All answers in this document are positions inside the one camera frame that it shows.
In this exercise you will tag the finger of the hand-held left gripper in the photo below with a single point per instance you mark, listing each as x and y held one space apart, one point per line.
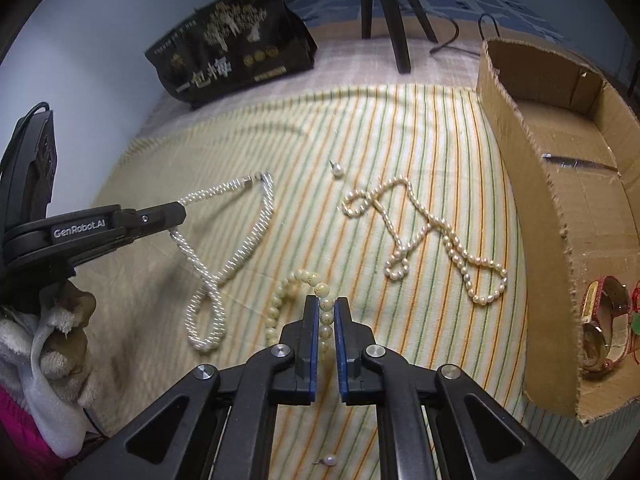
100 225

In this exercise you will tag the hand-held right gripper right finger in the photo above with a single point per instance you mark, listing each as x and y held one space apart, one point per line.
340 360

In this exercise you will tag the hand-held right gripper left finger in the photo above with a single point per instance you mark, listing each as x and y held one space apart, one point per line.
313 360

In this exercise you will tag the pearl stud earring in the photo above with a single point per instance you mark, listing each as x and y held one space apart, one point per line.
338 172
330 460

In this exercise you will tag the cardboard box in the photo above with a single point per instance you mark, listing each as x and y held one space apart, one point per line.
540 210

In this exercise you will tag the person's left hand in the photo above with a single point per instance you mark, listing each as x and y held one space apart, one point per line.
50 360

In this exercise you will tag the black printed bag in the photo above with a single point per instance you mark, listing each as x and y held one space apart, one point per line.
225 50

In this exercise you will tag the red and gold wristwatch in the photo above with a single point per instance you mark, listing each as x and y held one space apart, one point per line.
600 330

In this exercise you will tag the beige plaid sheet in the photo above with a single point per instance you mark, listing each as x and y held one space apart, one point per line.
350 65

